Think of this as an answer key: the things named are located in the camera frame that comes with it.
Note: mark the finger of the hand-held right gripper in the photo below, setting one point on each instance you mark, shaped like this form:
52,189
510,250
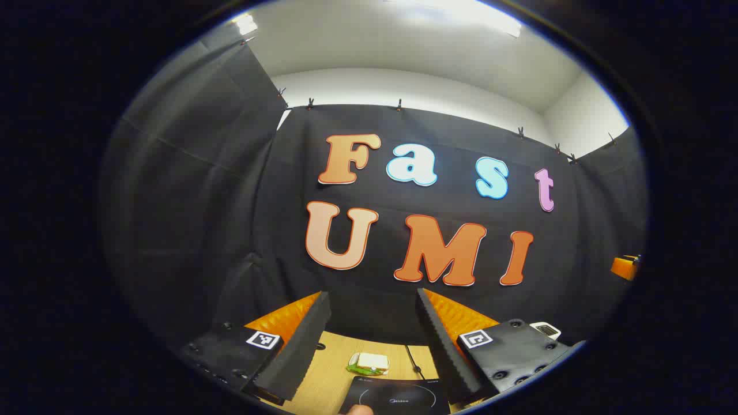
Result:
624,268

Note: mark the ceiling light panel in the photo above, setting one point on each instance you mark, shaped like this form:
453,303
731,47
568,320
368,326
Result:
245,24

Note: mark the white toaster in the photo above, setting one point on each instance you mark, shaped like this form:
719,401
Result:
546,329

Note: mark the black induction cooktop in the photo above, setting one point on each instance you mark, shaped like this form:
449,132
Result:
403,397

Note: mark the sandwich with green lettuce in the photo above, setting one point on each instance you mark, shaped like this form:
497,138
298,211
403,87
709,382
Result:
372,362

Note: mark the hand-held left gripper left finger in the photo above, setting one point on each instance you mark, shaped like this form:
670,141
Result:
300,351

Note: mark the row of black cloth clamps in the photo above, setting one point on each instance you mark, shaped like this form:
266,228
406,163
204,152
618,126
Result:
310,104

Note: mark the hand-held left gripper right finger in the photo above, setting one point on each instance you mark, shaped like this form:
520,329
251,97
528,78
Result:
447,357

